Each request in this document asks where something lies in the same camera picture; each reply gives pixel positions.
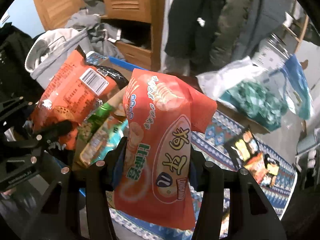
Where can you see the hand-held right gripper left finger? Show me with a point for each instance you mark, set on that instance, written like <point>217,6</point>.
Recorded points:
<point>120,160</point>

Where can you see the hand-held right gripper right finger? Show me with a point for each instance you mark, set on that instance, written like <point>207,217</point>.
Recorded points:
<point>193,171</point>

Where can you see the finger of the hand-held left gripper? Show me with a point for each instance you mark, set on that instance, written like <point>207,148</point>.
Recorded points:
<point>57,131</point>
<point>17,107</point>

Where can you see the teal snack packet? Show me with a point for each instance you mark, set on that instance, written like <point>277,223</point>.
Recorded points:
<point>105,145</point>

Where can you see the green peanut snack packet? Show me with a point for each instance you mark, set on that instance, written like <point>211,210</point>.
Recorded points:
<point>97,120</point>

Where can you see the orange barcode snack packet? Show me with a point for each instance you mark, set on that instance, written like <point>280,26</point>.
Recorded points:
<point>70,90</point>

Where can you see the pile of assorted snack packets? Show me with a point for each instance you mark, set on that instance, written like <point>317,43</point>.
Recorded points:
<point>250,155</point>

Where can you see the blue cardboard box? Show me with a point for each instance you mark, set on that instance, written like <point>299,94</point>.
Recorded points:
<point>122,61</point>

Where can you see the person's left hand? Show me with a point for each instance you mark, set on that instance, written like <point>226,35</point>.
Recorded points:
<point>8,193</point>

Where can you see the grey hooded sweatshirt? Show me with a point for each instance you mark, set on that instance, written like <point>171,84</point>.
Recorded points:
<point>55,50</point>

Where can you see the blue patterned blanket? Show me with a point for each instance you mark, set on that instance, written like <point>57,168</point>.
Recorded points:
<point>275,192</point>

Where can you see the teal checked cloth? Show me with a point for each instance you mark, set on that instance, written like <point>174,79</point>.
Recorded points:
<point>252,100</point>

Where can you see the grey clothes heap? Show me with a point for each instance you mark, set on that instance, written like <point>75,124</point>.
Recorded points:
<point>82,20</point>

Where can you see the light blue shoe rack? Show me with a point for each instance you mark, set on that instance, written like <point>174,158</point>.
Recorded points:
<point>306,145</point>

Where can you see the blue plastic bag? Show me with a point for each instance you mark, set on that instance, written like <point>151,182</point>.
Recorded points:
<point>297,80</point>

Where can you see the wooden louvred wardrobe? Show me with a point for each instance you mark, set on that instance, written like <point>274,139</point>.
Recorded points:
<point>125,5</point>

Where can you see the olive hanging jacket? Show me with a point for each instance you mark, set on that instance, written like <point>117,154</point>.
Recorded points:
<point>232,30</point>

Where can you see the black hanging coat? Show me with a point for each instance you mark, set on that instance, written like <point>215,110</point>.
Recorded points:
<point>190,17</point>

